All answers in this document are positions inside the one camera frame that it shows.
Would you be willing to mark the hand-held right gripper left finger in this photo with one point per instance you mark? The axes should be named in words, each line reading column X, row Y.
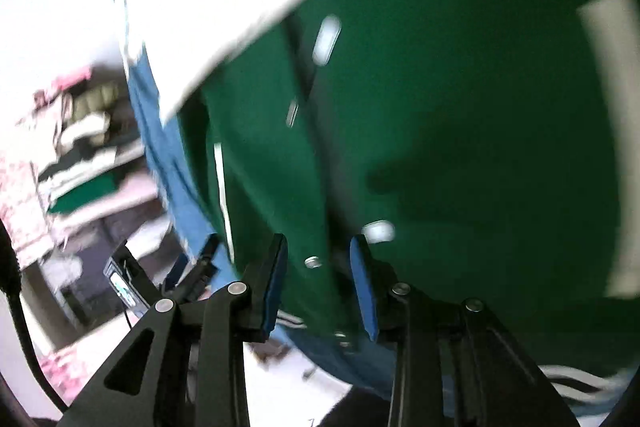
column 274, row 292

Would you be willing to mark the shelf with folded clothes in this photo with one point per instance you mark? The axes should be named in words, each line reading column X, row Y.
column 80, row 157

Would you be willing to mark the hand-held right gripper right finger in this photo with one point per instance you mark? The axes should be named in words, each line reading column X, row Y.
column 364, row 292

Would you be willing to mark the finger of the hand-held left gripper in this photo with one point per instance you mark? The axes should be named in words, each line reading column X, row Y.
column 176, row 269
column 205, row 264

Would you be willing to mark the dark cloth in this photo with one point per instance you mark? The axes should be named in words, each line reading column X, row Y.
column 357, row 409

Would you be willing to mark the green varsity jacket white sleeves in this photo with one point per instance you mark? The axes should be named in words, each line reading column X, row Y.
column 425, row 132

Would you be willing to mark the blue striped bedsheet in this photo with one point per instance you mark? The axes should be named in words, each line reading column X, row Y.
column 160, row 157

